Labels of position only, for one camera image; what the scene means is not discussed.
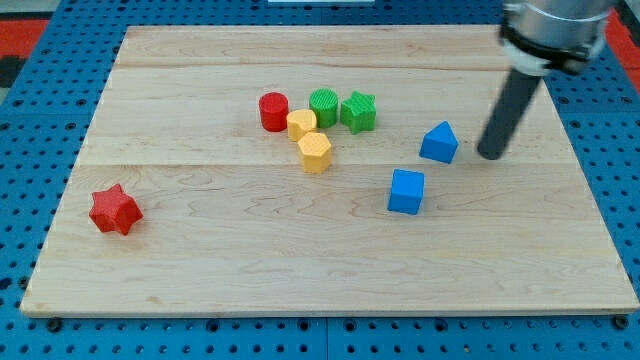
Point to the blue cube block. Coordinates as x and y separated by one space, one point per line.
406 192

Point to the blue triangle block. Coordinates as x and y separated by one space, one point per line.
440 144

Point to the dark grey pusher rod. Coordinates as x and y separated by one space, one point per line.
516 94

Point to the yellow hexagon block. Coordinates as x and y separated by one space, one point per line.
315 152

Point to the yellow heart block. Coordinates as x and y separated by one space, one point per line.
299 123

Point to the green cylinder block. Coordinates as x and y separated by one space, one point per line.
324 103

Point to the red star block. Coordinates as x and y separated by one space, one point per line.
114 210

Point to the green star block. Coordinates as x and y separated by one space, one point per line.
358 112

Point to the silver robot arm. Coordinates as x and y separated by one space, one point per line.
539 36

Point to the wooden board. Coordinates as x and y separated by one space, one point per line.
234 227

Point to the red cylinder block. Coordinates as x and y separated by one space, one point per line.
273 108

